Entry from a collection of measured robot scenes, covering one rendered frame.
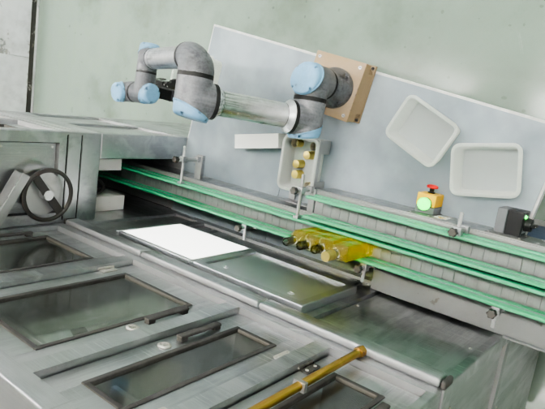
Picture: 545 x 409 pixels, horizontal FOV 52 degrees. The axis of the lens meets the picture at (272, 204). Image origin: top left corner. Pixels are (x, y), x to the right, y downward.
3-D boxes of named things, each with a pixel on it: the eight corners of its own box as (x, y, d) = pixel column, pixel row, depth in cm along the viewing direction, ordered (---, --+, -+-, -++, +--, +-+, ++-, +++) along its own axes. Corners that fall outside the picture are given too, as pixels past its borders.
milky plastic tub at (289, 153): (288, 187, 235) (276, 187, 228) (296, 134, 231) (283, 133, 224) (322, 195, 225) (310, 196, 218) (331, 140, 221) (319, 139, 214)
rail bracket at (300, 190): (303, 215, 215) (285, 218, 205) (311, 173, 212) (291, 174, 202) (310, 217, 213) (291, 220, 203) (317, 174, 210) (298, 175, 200)
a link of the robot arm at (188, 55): (193, 32, 166) (130, 40, 205) (187, 69, 167) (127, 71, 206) (225, 41, 173) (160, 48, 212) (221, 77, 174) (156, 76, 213)
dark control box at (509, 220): (499, 228, 183) (492, 230, 177) (505, 204, 182) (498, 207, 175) (526, 234, 179) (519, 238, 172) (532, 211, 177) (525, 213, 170)
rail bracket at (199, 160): (203, 181, 261) (167, 182, 243) (208, 145, 258) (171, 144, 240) (211, 182, 258) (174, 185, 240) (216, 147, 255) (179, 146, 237)
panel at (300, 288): (179, 228, 245) (115, 237, 218) (180, 221, 244) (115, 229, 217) (356, 294, 192) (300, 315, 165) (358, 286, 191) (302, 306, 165)
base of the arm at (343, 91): (326, 62, 210) (312, 57, 202) (359, 75, 202) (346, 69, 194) (311, 101, 213) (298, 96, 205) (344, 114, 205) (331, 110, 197)
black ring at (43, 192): (65, 217, 227) (14, 221, 210) (69, 165, 223) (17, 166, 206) (71, 220, 224) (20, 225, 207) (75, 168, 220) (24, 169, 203)
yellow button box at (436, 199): (422, 209, 199) (414, 210, 194) (426, 189, 198) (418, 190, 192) (440, 213, 195) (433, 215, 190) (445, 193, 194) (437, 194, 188)
